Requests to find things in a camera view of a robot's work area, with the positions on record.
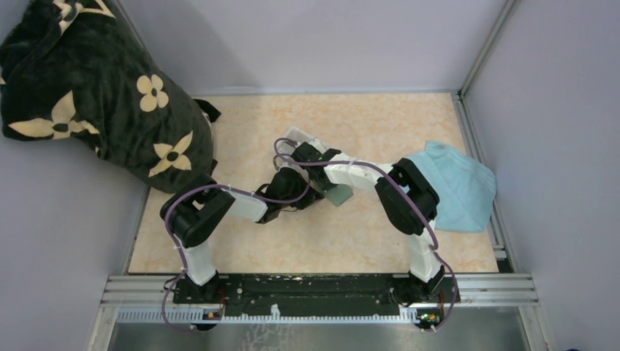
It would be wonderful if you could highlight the translucent white plastic bin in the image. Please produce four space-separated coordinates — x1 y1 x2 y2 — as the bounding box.
278 127 315 154

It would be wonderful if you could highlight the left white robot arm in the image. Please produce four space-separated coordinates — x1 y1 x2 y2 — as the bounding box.
160 167 324 303

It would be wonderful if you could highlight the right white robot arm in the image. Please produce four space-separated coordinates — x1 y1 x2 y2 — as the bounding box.
290 142 445 301

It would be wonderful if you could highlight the light blue towel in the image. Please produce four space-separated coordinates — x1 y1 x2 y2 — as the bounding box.
407 140 496 233

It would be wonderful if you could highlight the black floral blanket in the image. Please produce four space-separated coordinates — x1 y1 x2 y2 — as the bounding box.
1 1 220 193

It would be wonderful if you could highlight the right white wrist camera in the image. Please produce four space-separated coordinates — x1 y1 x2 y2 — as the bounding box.
308 137 329 154

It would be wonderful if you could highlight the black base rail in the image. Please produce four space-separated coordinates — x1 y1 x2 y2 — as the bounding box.
172 273 460 317

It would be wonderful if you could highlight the aluminium frame rail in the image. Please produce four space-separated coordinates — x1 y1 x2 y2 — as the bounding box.
101 273 539 325

